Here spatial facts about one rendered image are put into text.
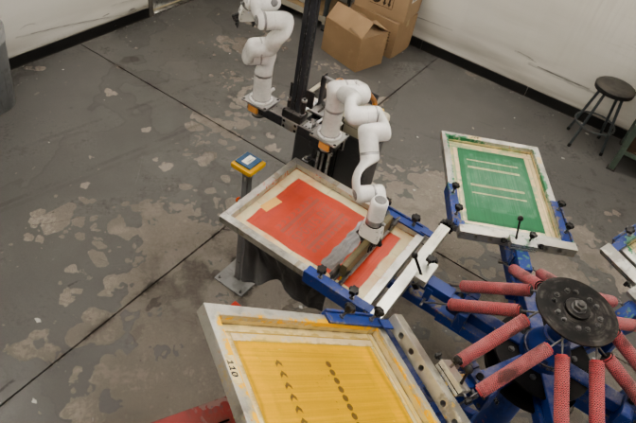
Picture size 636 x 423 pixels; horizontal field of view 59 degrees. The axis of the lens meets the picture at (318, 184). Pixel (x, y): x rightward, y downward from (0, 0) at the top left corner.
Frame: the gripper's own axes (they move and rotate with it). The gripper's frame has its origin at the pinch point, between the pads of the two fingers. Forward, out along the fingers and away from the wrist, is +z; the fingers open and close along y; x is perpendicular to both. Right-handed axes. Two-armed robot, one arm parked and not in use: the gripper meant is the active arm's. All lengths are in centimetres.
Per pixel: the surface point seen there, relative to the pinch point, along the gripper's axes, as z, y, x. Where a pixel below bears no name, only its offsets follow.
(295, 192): 5.8, 47.2, -11.0
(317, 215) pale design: 5.9, 30.1, -5.6
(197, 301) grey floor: 101, 86, 18
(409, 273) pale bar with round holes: -2.5, -22.8, 2.9
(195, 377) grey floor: 102, 52, 53
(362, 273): 6.1, -5.2, 9.5
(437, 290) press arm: -1.8, -36.6, 2.7
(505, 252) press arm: 9, -51, -52
